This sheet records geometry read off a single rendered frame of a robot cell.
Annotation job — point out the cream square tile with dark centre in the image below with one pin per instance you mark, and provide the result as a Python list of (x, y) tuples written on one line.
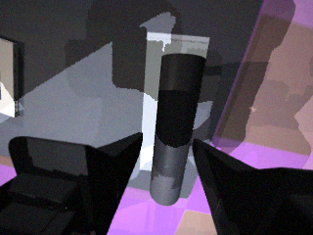
[(9, 90)]

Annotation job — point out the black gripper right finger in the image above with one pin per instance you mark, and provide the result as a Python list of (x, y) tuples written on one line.
[(243, 199)]

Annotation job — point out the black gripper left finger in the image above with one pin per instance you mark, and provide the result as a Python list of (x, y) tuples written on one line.
[(102, 174)]

